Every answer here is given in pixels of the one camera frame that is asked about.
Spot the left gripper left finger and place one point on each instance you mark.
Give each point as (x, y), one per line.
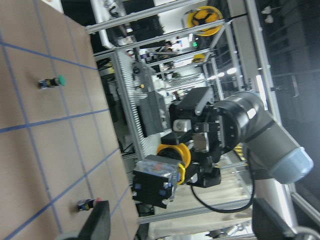
(96, 227)

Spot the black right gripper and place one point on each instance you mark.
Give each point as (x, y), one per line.
(208, 136)

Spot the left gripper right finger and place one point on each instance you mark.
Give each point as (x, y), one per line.
(268, 225)

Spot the yellow push button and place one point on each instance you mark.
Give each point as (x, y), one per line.
(156, 177)

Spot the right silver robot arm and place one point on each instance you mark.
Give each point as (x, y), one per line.
(268, 144)

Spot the red push button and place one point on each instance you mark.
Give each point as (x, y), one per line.
(87, 204)

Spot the yellow hard hat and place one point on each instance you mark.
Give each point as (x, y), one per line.
(201, 16)

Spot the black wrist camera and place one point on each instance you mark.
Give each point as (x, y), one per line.
(195, 101)

